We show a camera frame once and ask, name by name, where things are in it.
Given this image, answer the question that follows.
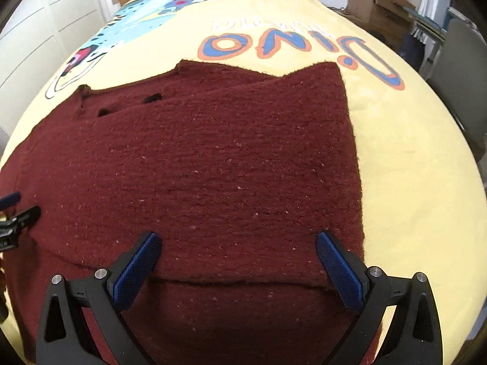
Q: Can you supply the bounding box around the white wardrobe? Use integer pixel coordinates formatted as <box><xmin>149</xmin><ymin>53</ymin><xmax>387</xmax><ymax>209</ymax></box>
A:
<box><xmin>0</xmin><ymin>0</ymin><xmax>128</xmax><ymax>143</ymax></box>

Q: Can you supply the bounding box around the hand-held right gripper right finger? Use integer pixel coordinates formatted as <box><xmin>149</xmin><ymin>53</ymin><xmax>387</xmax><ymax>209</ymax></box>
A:
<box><xmin>315</xmin><ymin>230</ymin><xmax>444</xmax><ymax>365</ymax></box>

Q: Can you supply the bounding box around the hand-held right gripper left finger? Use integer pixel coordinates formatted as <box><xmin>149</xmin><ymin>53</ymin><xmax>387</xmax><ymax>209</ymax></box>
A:
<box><xmin>36</xmin><ymin>231</ymin><xmax>168</xmax><ymax>365</ymax></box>

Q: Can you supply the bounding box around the yellow printed blanket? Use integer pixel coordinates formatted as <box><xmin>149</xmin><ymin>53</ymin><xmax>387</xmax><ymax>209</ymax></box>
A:
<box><xmin>0</xmin><ymin>0</ymin><xmax>485</xmax><ymax>365</ymax></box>

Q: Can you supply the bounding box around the dark blue cloth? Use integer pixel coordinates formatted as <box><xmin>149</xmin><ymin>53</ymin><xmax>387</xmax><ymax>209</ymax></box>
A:
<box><xmin>402</xmin><ymin>33</ymin><xmax>431</xmax><ymax>72</ymax></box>

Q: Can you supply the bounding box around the grey chair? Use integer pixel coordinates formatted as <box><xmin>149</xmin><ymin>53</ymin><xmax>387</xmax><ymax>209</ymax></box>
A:
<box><xmin>426</xmin><ymin>17</ymin><xmax>487</xmax><ymax>155</ymax></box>

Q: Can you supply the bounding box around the maroon knit sweater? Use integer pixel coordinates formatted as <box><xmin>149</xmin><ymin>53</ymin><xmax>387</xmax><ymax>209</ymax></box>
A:
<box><xmin>0</xmin><ymin>59</ymin><xmax>368</xmax><ymax>365</ymax></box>

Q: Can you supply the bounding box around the cardboard box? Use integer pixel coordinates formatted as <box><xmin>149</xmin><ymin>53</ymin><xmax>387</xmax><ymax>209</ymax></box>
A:
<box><xmin>344</xmin><ymin>0</ymin><xmax>417</xmax><ymax>28</ymax></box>

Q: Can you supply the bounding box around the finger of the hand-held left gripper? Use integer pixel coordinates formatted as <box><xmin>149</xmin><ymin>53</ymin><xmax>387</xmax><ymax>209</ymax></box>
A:
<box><xmin>0</xmin><ymin>206</ymin><xmax>42</xmax><ymax>252</ymax></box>
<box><xmin>0</xmin><ymin>193</ymin><xmax>22</xmax><ymax>210</ymax></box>

